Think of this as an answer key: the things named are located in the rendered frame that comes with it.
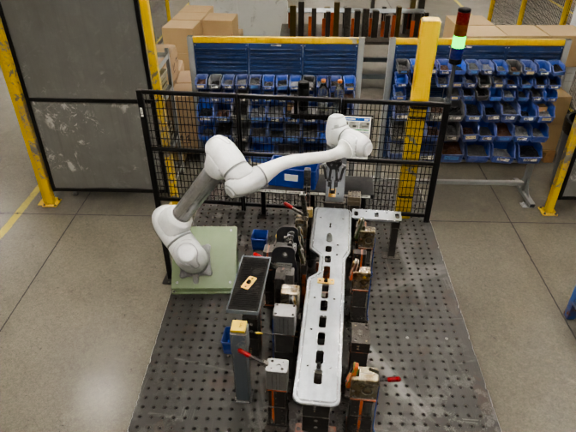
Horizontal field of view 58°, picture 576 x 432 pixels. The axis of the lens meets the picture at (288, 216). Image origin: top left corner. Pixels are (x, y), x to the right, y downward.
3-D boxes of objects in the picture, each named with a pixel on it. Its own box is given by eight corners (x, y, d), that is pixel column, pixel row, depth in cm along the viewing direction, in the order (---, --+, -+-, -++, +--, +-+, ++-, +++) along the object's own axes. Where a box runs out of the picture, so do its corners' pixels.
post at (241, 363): (250, 404, 235) (246, 336, 210) (234, 402, 236) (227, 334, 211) (253, 390, 241) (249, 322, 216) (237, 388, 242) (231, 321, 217)
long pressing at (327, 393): (346, 409, 200) (347, 406, 199) (288, 403, 202) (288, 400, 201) (351, 210, 313) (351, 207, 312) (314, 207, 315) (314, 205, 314)
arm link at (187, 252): (189, 279, 287) (182, 274, 266) (171, 253, 290) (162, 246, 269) (213, 262, 289) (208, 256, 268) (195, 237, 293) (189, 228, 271)
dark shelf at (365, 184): (373, 199, 321) (374, 195, 319) (229, 190, 329) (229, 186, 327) (372, 181, 339) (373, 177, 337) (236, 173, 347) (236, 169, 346)
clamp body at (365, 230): (372, 282, 303) (378, 234, 283) (352, 280, 304) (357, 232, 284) (372, 272, 310) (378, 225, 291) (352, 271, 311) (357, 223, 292)
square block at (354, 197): (357, 245, 331) (361, 197, 311) (344, 244, 332) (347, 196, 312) (357, 237, 338) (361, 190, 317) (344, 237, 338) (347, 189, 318)
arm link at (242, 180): (269, 178, 239) (252, 155, 241) (237, 197, 232) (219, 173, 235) (264, 190, 251) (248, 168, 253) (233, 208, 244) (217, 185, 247)
